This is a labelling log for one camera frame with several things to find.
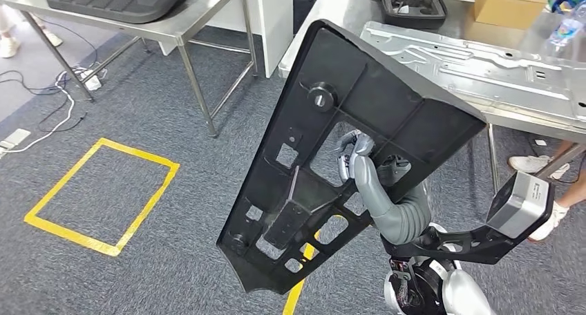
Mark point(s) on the white power strip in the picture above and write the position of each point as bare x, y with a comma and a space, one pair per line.
91, 82

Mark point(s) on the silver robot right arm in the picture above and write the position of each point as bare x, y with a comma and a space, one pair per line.
403, 226

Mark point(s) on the stainless steel side table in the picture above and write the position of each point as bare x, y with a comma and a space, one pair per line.
201, 15

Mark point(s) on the yellow floor tape marking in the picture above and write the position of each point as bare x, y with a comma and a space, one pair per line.
137, 153

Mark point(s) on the large metal floor outlet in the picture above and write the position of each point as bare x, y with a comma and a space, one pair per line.
16, 138

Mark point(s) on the black moulded floor panel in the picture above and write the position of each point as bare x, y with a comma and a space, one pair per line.
114, 4

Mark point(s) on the person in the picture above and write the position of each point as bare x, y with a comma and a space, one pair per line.
531, 164
9, 47

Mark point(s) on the black plastic car trim panel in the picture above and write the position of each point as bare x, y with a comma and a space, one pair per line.
384, 93

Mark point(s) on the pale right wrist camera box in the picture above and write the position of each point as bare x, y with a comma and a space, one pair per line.
517, 207

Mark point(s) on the black open tool case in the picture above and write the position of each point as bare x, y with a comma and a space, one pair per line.
412, 11

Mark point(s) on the closed brown cardboard box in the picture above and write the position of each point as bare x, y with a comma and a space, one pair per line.
508, 8

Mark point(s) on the silver stamped metal sheet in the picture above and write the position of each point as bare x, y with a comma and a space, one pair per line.
503, 75

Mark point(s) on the stainless steel workbench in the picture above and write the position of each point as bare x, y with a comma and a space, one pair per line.
339, 11

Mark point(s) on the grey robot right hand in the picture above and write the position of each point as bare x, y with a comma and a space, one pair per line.
366, 184

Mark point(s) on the clear plastic water bottle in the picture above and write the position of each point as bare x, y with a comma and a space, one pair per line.
565, 29

